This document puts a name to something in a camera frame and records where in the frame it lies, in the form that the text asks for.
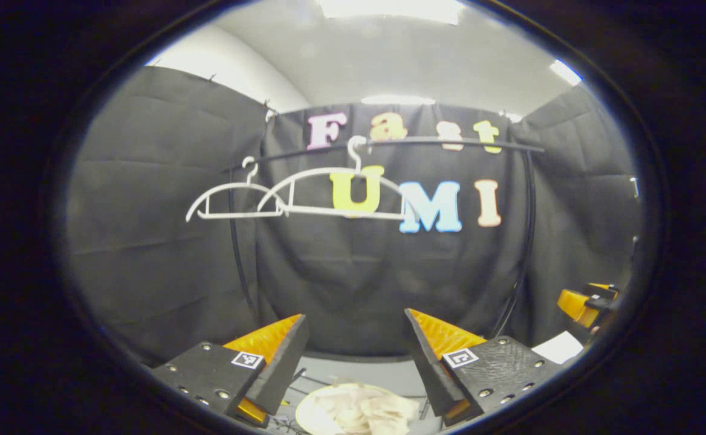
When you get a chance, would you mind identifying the ceiling light strip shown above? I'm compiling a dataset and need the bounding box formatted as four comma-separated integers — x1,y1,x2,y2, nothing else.
362,95,436,106

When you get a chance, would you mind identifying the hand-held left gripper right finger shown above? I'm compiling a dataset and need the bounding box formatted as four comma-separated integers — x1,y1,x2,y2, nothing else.
404,308,565,427

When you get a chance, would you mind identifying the white plastic hanger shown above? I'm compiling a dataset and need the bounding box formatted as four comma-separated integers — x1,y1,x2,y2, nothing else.
185,156,284,223
256,136,417,221

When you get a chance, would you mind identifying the large ceiling light panel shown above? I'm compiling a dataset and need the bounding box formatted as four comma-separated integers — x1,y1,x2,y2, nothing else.
320,0,466,26

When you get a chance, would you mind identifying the white paper sheet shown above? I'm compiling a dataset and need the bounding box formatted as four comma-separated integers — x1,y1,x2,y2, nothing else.
531,330,585,365

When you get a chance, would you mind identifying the small ceiling light panel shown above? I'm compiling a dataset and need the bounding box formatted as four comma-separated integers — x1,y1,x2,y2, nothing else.
549,59,583,86

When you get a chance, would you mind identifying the cream shirt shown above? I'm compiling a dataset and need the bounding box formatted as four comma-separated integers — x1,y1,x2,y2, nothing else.
314,381,420,435

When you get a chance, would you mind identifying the yellow-rimmed laundry hamper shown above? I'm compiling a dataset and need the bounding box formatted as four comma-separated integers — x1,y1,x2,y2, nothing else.
294,381,424,435

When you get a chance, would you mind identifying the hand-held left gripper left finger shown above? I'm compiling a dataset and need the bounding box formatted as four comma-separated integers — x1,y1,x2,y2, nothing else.
151,313,310,427

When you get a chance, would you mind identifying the black backdrop cloth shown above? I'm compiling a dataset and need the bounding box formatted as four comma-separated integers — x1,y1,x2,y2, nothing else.
66,65,644,366

